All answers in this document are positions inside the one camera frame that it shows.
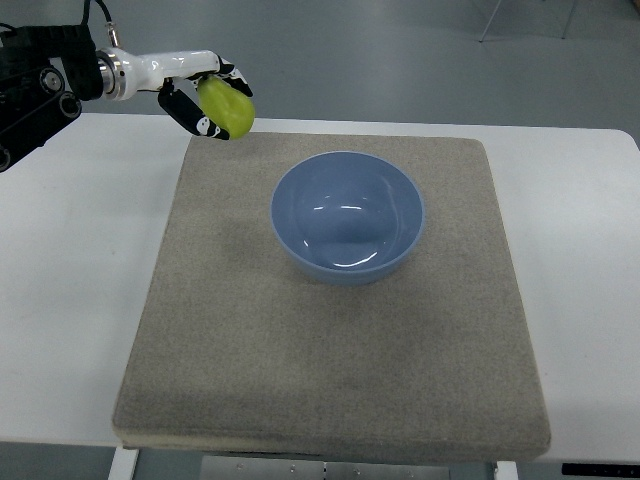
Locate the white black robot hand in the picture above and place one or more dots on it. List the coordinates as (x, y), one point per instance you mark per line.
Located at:
(174, 77)

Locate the green pear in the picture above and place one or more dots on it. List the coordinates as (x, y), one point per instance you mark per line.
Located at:
(225, 106)

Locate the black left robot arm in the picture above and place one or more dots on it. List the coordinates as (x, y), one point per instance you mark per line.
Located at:
(47, 72)

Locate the blue ceramic bowl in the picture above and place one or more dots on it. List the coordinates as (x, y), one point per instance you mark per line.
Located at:
(347, 218)

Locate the grey felt mat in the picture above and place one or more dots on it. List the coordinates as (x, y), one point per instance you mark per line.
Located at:
(237, 351)

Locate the metal table frame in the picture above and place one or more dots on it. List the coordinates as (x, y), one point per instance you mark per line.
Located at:
(125, 461)

